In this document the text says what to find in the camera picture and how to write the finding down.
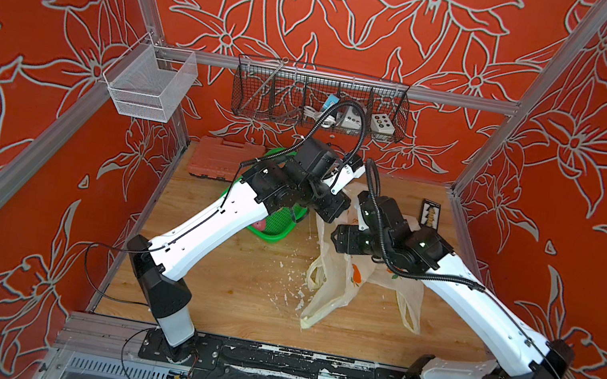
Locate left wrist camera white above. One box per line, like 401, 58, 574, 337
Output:
324, 165, 366, 195

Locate white orange-print plastic bag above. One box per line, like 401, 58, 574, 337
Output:
300, 182, 425, 335

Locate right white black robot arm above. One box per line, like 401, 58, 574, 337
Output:
327, 159, 575, 379

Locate clear plastic wall bin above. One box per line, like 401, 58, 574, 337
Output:
102, 44, 199, 123

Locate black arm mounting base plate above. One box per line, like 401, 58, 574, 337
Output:
138, 328, 410, 379

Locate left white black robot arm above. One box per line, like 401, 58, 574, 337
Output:
127, 133, 364, 351

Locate black wire wall basket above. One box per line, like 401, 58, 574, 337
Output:
231, 54, 411, 143

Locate green plastic basket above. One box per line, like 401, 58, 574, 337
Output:
218, 147, 308, 243

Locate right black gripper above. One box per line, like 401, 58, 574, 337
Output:
324, 219, 395, 263

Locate white coiled cable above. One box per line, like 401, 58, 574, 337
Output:
300, 103, 337, 130

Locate white button remote box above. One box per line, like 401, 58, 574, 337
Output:
370, 113, 395, 139

